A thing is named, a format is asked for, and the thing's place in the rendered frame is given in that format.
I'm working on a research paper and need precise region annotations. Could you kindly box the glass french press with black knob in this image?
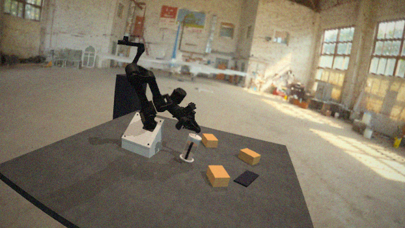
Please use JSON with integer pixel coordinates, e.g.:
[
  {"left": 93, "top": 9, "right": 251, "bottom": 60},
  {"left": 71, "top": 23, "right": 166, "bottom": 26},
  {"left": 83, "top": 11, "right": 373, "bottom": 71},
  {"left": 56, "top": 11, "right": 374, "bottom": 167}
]
[{"left": 180, "top": 128, "right": 202, "bottom": 163}]

